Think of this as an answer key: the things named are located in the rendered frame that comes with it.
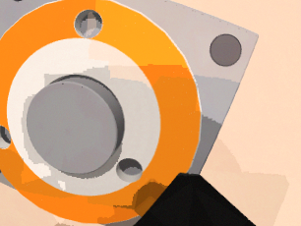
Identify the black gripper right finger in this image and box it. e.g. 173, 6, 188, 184
189, 173, 255, 226

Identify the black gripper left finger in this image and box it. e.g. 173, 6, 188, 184
132, 173, 194, 226

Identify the orange round plate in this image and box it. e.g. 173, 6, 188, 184
0, 0, 202, 224

